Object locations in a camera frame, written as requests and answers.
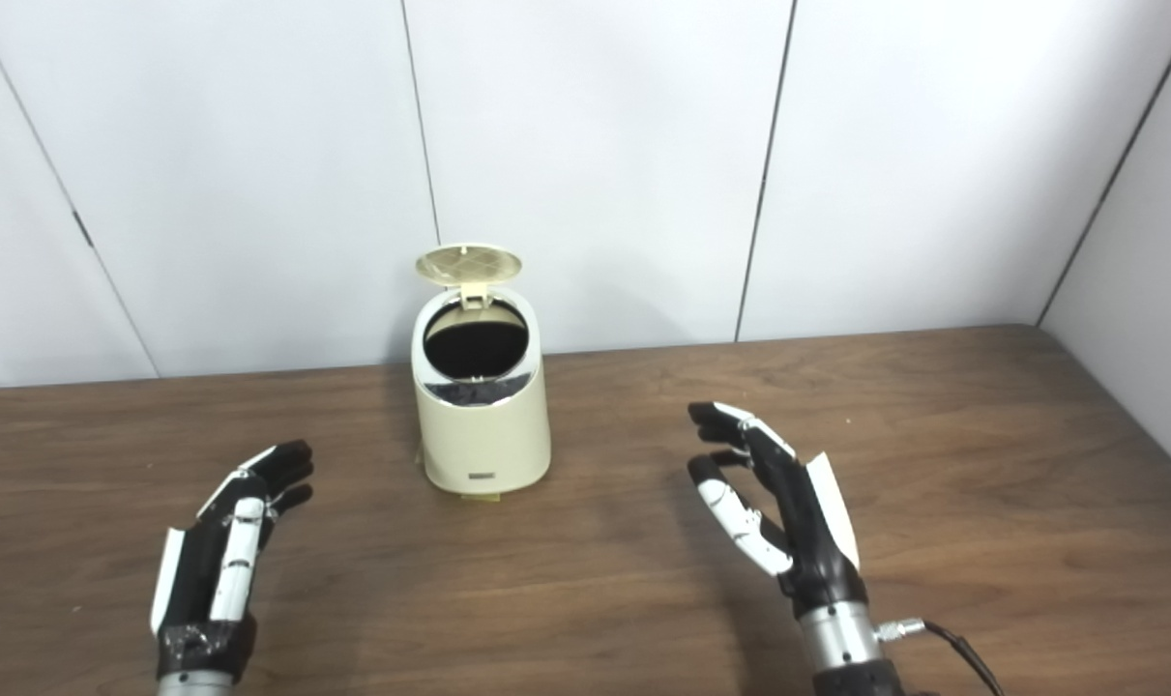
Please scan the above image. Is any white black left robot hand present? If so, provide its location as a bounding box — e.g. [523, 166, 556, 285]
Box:
[150, 440, 315, 682]

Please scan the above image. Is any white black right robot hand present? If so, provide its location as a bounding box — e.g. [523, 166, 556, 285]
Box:
[687, 401, 871, 620]

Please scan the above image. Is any cream-colored desktop trash bin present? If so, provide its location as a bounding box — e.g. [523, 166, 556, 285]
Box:
[411, 285, 552, 497]

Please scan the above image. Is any round cream bin lid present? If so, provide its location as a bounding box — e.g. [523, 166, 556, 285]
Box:
[415, 244, 524, 310]

